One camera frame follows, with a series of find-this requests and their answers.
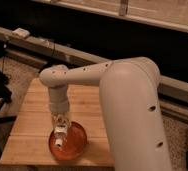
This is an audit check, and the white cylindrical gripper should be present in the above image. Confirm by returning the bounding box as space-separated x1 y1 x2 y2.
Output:
48 86 71 128

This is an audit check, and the small white bottle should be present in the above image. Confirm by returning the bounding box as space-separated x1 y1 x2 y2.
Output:
54 116 68 147

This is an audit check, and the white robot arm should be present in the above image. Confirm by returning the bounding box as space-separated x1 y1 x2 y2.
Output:
39 57 172 171

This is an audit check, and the orange ceramic bowl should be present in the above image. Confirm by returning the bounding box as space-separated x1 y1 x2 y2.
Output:
48 122 87 161

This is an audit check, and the wooden table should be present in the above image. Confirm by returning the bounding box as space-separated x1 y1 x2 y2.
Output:
0 78 113 167

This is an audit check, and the long wooden ledge beam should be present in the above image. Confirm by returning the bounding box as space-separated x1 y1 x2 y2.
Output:
0 27 188 103

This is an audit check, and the white box on ledge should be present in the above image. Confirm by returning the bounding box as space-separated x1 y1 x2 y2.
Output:
13 28 30 38

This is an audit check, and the wooden upper shelf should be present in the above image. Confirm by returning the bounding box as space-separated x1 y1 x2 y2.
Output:
33 0 188 33

